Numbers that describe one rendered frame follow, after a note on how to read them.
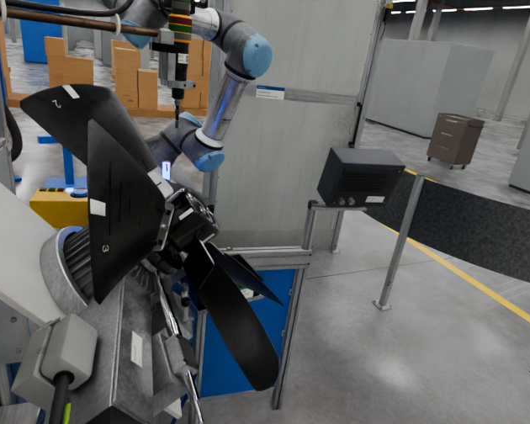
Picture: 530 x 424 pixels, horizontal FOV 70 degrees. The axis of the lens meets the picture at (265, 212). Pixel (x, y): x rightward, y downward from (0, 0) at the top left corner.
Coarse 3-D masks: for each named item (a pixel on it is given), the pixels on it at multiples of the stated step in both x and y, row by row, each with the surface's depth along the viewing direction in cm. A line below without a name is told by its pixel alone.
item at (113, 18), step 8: (0, 0) 49; (8, 0) 50; (16, 0) 51; (128, 0) 62; (32, 8) 52; (40, 8) 53; (48, 8) 54; (56, 8) 55; (64, 8) 55; (72, 8) 56; (120, 8) 62; (88, 16) 59; (96, 16) 59; (104, 16) 60; (112, 16) 62; (112, 32) 63
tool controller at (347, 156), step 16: (336, 160) 131; (352, 160) 130; (368, 160) 132; (384, 160) 135; (400, 160) 138; (336, 176) 131; (352, 176) 132; (368, 176) 134; (384, 176) 135; (400, 176) 138; (320, 192) 143; (336, 192) 135; (352, 192) 137; (368, 192) 139; (384, 192) 141
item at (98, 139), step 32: (96, 128) 47; (96, 160) 46; (128, 160) 54; (96, 192) 45; (128, 192) 52; (160, 192) 64; (96, 224) 44; (128, 224) 53; (160, 224) 66; (96, 256) 44; (128, 256) 54; (96, 288) 44
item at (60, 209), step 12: (36, 192) 112; (48, 192) 113; (60, 192) 114; (36, 204) 107; (48, 204) 108; (60, 204) 109; (72, 204) 110; (84, 204) 111; (48, 216) 110; (60, 216) 111; (72, 216) 112; (84, 216) 113
